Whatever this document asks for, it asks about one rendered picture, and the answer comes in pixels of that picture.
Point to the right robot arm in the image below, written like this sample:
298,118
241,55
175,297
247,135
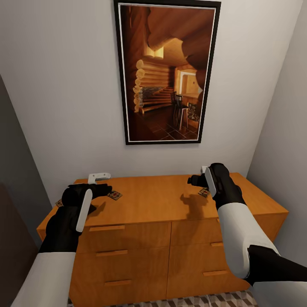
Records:
250,254

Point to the mousetrap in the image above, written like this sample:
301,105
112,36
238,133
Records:
114,195
204,192
91,209
59,203

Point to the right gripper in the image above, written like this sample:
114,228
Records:
196,180

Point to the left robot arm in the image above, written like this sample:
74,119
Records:
48,281

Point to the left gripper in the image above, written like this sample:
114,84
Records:
101,190

